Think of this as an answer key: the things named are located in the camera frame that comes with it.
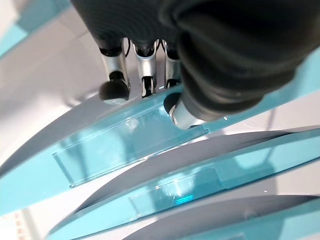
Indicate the robot left hand black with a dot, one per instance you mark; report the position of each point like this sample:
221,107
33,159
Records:
212,37

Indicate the blue white cart drawer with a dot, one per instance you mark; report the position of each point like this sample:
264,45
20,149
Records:
200,175
112,150
12,37
250,220

